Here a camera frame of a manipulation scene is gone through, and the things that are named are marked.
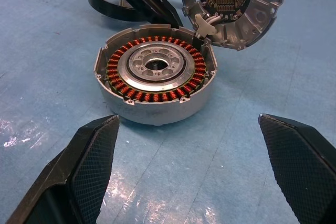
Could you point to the small white round object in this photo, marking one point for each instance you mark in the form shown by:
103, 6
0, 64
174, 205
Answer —
262, 16

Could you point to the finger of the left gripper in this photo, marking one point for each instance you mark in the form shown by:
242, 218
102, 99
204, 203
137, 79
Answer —
139, 3
161, 3

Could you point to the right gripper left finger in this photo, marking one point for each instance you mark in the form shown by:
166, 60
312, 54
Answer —
86, 171

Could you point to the silver motor housing copper windings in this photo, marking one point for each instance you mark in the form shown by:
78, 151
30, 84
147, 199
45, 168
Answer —
157, 113

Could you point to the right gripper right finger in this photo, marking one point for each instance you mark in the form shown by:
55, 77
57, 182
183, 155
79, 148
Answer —
302, 166

